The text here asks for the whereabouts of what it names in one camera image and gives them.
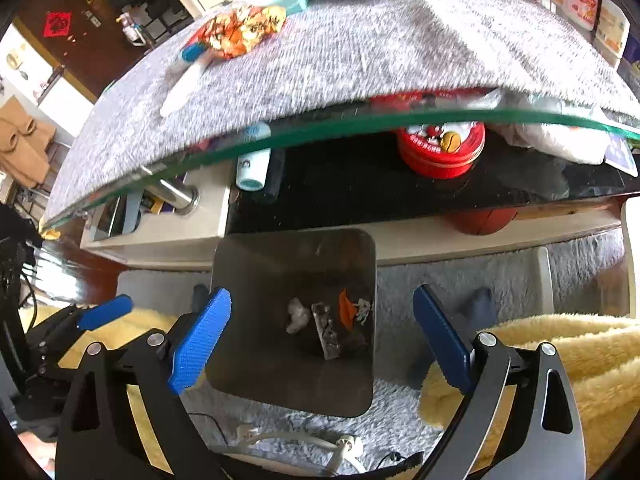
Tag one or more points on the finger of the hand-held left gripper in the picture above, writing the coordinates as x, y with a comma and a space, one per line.
105, 312

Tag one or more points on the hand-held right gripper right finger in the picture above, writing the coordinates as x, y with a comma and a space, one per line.
440, 340

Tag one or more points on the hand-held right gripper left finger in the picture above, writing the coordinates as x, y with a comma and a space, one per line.
200, 340

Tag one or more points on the dark grey trash bin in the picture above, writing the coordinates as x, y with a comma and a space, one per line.
280, 270

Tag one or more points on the white blue tube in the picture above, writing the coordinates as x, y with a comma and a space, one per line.
187, 80

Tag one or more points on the orange snack wrapper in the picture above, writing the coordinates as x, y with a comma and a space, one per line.
240, 30

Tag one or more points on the teal packet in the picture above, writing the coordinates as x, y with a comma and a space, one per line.
290, 1

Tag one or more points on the orange black wrapper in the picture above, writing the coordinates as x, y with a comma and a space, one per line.
352, 310

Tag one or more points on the grey crumpled wrapper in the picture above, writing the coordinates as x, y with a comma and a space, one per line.
327, 332

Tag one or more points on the basketball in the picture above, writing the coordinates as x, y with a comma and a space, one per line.
480, 221

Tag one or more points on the metal table leg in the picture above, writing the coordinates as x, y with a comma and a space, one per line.
172, 194

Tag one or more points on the yellow fluffy garment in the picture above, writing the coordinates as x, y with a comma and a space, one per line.
575, 360

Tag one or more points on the white teal tube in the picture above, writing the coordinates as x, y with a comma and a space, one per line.
250, 170

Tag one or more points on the black tube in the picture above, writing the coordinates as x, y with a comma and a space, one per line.
274, 175

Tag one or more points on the red round tin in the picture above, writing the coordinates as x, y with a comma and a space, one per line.
440, 155

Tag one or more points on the brown coat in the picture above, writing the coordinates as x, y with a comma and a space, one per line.
22, 145

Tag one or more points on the whiteboard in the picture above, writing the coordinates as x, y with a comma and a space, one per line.
65, 105

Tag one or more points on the white plastic bag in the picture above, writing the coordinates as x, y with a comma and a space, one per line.
555, 135

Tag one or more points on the blue white card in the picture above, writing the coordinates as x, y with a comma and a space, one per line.
620, 155

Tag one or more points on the brown wooden door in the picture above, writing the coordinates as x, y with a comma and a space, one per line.
85, 45

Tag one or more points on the red door ornament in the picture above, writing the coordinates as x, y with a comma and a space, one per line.
56, 24

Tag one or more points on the grey table mat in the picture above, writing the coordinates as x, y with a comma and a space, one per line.
350, 60

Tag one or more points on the black cube shelf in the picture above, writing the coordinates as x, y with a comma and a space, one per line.
162, 15

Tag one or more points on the small white bottle yellow label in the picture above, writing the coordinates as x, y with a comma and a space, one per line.
611, 27

